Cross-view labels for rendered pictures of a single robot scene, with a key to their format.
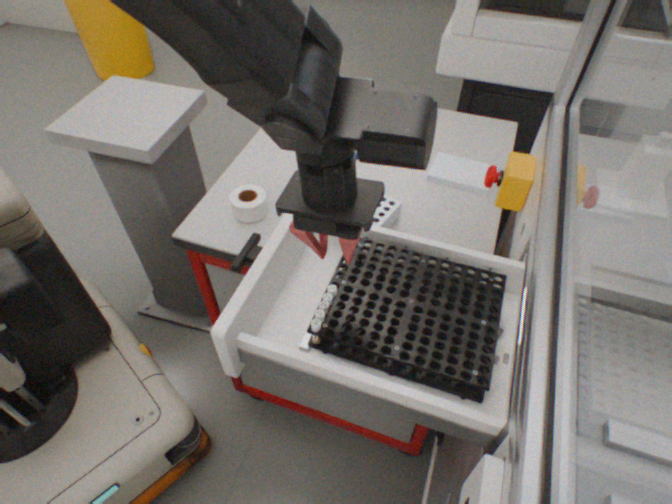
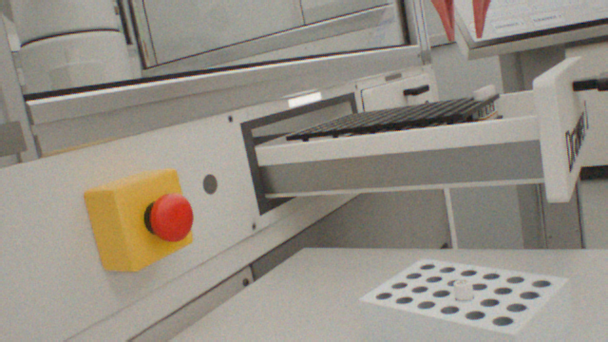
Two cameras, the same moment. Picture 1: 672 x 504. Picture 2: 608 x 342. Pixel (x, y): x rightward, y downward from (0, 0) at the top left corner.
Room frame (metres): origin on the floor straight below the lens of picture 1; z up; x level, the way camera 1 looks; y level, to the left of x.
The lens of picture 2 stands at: (1.02, -0.06, 0.96)
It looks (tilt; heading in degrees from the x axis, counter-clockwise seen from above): 9 degrees down; 193
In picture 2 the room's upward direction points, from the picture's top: 11 degrees counter-clockwise
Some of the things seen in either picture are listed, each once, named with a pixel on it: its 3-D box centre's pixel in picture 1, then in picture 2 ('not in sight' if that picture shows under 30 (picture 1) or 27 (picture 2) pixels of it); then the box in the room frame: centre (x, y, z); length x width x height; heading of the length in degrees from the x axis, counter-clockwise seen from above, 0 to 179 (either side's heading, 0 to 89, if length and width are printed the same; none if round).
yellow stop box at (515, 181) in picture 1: (513, 181); (142, 218); (0.63, -0.32, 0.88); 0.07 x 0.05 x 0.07; 160
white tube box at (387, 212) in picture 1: (362, 209); (463, 313); (0.66, -0.06, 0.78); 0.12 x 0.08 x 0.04; 55
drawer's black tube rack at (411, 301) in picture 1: (408, 315); (399, 138); (0.35, -0.10, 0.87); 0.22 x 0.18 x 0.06; 70
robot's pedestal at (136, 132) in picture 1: (169, 218); not in sight; (1.05, 0.51, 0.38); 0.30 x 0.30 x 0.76; 73
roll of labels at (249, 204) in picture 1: (249, 203); not in sight; (0.68, 0.16, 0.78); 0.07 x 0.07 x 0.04
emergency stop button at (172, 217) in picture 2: (494, 177); (168, 218); (0.64, -0.28, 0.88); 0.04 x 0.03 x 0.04; 160
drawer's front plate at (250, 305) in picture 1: (273, 273); (568, 116); (0.42, 0.08, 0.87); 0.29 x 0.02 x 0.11; 160
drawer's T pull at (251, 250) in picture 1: (253, 254); (592, 83); (0.43, 0.11, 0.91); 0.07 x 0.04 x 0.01; 160
